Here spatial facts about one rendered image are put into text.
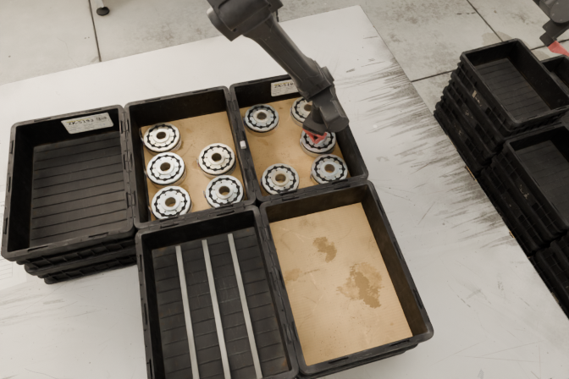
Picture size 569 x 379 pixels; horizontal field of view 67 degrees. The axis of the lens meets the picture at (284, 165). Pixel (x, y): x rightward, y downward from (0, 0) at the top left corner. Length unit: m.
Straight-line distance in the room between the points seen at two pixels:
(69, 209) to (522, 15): 2.95
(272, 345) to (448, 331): 0.48
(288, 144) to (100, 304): 0.68
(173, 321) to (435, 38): 2.40
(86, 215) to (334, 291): 0.68
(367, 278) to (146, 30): 2.26
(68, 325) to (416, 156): 1.14
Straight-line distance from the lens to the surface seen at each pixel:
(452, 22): 3.16
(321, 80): 1.02
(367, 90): 1.62
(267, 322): 1.09
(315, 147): 1.25
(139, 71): 1.72
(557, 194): 2.05
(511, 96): 2.11
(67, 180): 1.35
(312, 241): 1.15
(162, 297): 1.13
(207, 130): 1.33
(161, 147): 1.29
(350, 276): 1.13
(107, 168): 1.33
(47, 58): 2.99
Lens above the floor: 1.90
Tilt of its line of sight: 59 degrees down
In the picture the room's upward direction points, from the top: 2 degrees clockwise
